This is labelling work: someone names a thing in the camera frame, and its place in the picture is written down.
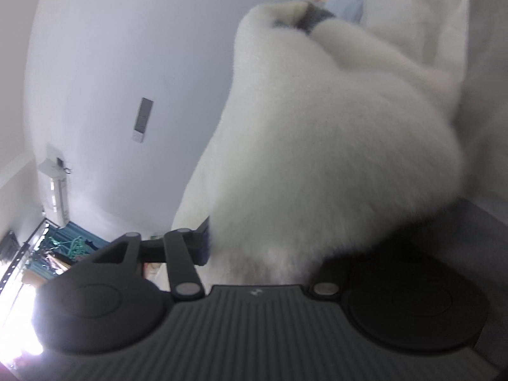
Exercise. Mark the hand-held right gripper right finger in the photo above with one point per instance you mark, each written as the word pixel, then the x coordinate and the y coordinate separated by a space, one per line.
pixel 327 281

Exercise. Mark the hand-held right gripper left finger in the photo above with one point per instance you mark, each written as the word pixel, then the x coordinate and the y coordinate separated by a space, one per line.
pixel 182 258

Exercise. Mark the cream striped fleece sweater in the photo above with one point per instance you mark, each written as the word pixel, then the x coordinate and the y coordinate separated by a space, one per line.
pixel 317 158

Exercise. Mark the green clothes hanger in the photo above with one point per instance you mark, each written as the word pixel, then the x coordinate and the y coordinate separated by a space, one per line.
pixel 73 246

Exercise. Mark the white air conditioner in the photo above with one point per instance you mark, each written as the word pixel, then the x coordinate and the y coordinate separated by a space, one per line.
pixel 55 194

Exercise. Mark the window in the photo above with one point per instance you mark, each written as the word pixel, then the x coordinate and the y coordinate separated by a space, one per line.
pixel 20 325

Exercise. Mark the patchwork quilt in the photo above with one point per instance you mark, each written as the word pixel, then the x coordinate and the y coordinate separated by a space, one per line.
pixel 345 8

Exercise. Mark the grey wall switch panel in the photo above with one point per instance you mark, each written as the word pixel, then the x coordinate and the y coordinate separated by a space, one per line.
pixel 143 121

